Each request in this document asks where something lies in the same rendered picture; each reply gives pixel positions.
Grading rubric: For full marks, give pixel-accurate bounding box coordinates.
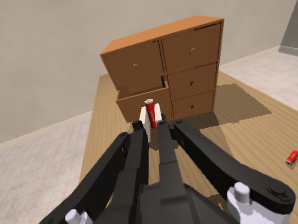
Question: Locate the small brown chest of drawers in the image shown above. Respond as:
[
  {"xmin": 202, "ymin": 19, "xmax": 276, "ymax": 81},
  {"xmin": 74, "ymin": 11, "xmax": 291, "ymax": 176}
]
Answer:
[{"xmin": 100, "ymin": 15, "xmax": 224, "ymax": 121}]

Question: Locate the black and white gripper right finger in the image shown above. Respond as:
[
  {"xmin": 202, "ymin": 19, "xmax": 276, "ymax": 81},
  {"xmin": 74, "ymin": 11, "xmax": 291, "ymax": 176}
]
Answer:
[{"xmin": 154, "ymin": 103, "xmax": 296, "ymax": 224}]

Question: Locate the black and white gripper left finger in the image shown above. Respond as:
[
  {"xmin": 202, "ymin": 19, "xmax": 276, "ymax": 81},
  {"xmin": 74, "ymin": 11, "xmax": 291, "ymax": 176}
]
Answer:
[{"xmin": 39, "ymin": 106, "xmax": 150, "ymax": 224}]

